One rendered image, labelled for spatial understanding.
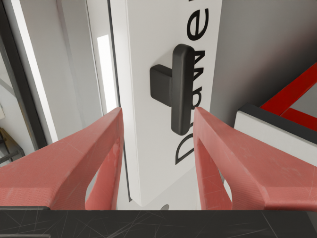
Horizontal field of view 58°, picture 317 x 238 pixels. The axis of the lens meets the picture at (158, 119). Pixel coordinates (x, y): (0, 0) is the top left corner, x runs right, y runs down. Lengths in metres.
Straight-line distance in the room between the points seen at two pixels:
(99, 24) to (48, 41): 0.04
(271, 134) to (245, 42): 0.12
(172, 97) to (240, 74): 0.20
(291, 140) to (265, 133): 0.03
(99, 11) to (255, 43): 0.25
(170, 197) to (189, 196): 0.06
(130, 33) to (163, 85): 0.05
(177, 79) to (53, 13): 0.09
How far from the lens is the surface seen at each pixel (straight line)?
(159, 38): 0.22
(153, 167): 0.29
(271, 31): 0.44
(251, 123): 0.38
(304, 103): 0.46
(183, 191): 0.42
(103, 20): 0.21
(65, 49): 0.20
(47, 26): 0.19
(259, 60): 0.44
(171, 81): 0.21
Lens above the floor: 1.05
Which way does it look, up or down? 35 degrees down
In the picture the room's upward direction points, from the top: 121 degrees counter-clockwise
